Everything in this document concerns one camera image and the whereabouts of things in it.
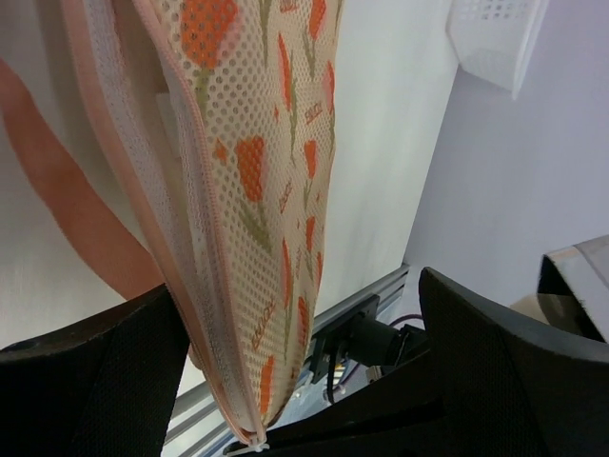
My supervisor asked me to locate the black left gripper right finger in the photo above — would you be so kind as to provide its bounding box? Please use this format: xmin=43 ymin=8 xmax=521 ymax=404
xmin=223 ymin=266 xmax=609 ymax=457

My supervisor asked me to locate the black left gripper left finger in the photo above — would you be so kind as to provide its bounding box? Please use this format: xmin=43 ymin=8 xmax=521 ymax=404
xmin=1 ymin=286 xmax=189 ymax=456

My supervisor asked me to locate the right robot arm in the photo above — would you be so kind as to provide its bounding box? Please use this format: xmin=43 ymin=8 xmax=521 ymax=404
xmin=510 ymin=235 xmax=608 ymax=343

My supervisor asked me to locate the white plastic basket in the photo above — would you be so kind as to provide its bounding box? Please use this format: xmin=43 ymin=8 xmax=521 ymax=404
xmin=447 ymin=0 xmax=549 ymax=99

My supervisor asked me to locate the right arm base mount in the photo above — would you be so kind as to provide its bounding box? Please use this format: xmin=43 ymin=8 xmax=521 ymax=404
xmin=307 ymin=294 xmax=430 ymax=405

